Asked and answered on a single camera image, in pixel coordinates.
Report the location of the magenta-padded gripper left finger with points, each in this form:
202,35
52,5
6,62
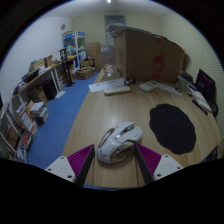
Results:
63,168

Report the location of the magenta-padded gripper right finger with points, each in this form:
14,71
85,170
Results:
165,165

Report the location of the white and grey computer mouse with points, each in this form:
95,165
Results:
116,143

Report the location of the black wavy-edged mouse pad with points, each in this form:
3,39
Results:
172,128

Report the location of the white shelf unit with books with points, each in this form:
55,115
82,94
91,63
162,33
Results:
20,126

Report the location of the black marker pen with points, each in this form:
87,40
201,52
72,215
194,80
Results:
200,107

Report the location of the black office chair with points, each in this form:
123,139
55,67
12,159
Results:
214,108

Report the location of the white paper sheet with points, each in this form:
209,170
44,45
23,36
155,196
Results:
168,88
100,86

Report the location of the flat white rectangular device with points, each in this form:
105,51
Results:
116,90

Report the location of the tall black stand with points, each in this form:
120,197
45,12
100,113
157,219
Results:
65,66

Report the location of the large brown cardboard box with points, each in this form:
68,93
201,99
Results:
143,56

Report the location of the stack of brown cardboard boxes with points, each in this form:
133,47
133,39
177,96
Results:
91,55

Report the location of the clear plastic water jug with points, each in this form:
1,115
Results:
108,60

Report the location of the blue and white claw machine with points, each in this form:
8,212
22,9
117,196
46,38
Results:
75,45

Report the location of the grey window above door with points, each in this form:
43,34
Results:
115,21

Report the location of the ceiling light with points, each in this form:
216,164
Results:
108,1

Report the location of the round wall clock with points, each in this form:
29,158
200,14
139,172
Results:
63,27

